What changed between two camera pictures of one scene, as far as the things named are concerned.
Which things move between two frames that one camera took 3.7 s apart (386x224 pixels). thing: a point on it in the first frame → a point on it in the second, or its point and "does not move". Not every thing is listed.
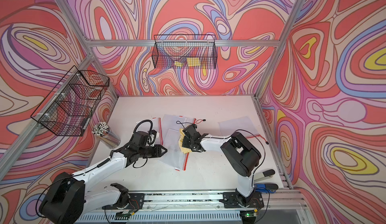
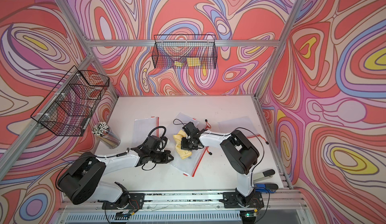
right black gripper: [185, 144] does not move
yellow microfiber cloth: [180, 139] does not move
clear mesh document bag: [242, 125] does not move
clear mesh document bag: [174, 157] → [189, 165]
